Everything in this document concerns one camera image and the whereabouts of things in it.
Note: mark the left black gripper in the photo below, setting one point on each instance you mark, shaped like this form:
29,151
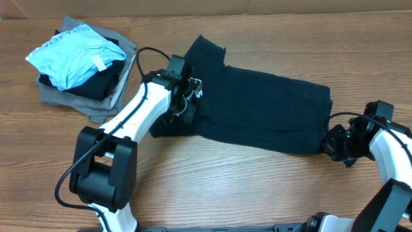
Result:
188,116

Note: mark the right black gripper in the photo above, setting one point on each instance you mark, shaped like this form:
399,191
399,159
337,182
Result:
336,142

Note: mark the black Nike t-shirt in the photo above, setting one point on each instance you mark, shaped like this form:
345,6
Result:
251,108

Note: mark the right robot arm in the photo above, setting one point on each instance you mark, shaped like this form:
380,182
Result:
389,145

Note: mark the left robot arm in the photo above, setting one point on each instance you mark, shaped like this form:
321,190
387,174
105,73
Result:
105,161

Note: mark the grey folded shirt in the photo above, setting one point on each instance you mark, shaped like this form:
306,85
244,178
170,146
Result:
96,111

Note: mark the light blue folded shirt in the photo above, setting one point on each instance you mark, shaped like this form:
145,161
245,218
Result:
71,57

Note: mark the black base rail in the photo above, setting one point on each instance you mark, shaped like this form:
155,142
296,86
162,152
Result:
206,228

